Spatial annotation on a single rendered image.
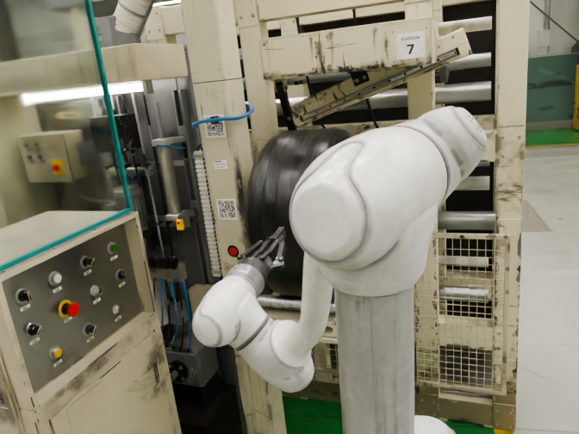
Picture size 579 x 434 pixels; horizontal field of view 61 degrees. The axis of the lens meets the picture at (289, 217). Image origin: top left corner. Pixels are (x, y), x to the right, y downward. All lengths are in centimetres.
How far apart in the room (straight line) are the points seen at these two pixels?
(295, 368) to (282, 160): 68
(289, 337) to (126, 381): 84
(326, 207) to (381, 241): 7
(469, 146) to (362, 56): 114
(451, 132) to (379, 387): 33
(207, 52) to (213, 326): 97
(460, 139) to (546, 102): 1056
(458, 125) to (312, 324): 49
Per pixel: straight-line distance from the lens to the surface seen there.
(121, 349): 172
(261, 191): 149
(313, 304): 93
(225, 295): 105
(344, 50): 179
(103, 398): 170
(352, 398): 69
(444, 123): 67
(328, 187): 50
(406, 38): 175
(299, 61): 184
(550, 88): 1121
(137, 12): 221
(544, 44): 1114
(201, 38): 170
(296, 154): 151
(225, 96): 167
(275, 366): 106
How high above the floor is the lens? 167
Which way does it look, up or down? 17 degrees down
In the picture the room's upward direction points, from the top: 6 degrees counter-clockwise
